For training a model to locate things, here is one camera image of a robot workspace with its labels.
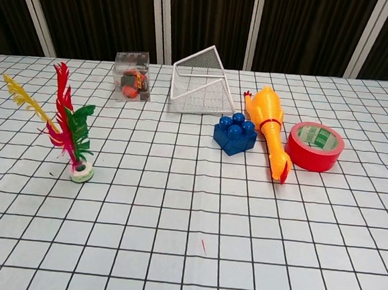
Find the clear box with small items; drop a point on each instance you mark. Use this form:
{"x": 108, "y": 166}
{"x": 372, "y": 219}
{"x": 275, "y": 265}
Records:
{"x": 133, "y": 79}

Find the orange rubber chicken toy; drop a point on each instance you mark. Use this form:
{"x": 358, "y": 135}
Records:
{"x": 267, "y": 110}

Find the white black grid tablecloth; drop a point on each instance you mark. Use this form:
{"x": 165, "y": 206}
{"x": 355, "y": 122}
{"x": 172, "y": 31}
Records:
{"x": 187, "y": 235}

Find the blue toy building block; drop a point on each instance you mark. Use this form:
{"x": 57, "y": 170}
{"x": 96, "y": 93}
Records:
{"x": 234, "y": 139}

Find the small red feather fragment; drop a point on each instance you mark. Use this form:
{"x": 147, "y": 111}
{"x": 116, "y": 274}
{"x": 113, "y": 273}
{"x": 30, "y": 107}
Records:
{"x": 203, "y": 247}

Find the red tape roll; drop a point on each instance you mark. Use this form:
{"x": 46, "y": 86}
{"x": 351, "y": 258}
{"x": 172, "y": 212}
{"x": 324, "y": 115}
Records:
{"x": 308, "y": 159}

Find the aluminium partition post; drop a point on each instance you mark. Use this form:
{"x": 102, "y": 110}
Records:
{"x": 365, "y": 37}
{"x": 252, "y": 28}
{"x": 162, "y": 21}
{"x": 36, "y": 15}

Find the red yellow feather toy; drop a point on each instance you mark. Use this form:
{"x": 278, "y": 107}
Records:
{"x": 77, "y": 132}

